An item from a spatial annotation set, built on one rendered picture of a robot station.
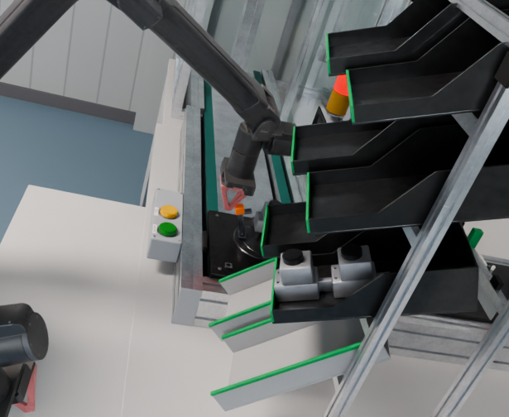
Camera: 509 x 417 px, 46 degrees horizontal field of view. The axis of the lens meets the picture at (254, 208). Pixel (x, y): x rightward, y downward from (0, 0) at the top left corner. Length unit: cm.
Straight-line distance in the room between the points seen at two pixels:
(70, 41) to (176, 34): 283
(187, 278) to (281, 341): 30
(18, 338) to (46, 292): 58
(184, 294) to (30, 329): 54
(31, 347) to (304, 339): 46
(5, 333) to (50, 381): 42
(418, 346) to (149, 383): 62
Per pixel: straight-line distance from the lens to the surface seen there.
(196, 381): 121
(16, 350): 76
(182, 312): 128
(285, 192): 169
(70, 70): 388
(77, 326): 126
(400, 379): 141
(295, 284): 88
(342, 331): 100
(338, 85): 141
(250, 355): 107
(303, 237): 102
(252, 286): 118
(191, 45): 102
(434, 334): 145
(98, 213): 156
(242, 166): 124
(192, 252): 134
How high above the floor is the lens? 176
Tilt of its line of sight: 31 degrees down
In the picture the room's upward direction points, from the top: 19 degrees clockwise
